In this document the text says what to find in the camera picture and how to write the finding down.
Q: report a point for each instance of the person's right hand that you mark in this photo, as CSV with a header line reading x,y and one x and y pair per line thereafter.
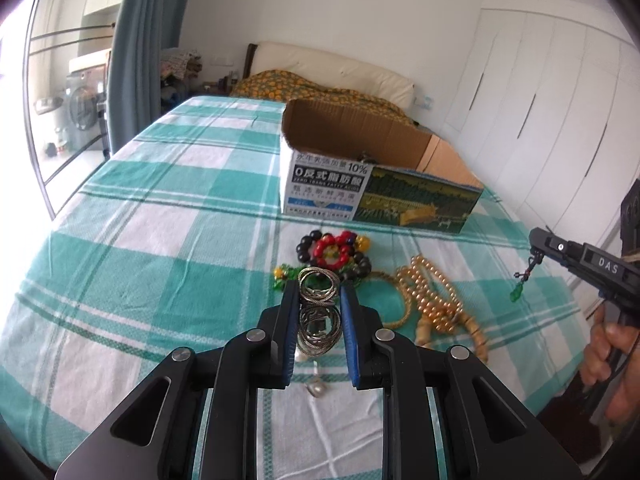
x,y
597,360

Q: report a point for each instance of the dark wooden nightstand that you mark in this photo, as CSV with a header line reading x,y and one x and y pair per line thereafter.
x,y
215,88

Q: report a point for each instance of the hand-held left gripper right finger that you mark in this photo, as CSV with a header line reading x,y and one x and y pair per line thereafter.
x,y
350,335

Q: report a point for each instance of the green pendant charm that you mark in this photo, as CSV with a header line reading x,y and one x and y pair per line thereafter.
x,y
518,292

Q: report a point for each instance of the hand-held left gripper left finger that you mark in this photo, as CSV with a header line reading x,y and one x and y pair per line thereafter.
x,y
288,332

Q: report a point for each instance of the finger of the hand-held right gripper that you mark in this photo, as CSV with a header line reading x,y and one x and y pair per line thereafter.
x,y
555,245

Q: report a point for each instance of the wall socket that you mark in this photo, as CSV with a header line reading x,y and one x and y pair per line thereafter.
x,y
426,102

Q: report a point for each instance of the green checked cloth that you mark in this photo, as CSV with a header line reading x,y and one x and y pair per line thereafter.
x,y
150,210

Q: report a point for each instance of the black framed glass door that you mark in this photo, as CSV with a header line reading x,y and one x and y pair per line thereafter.
x,y
37,110

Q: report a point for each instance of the blue curtain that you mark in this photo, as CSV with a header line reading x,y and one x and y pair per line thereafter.
x,y
145,60

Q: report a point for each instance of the cream padded headboard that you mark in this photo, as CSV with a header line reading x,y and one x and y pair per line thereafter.
x,y
325,65

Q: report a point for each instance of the printed cardboard box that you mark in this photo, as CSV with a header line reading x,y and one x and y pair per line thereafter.
x,y
325,185

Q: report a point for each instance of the grey washing machine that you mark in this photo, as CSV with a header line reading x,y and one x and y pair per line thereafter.
x,y
82,105

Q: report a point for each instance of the pile of clothes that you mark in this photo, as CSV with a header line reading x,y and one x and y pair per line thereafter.
x,y
180,67

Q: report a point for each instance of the white wardrobe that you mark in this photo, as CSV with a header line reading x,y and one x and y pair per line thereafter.
x,y
550,85

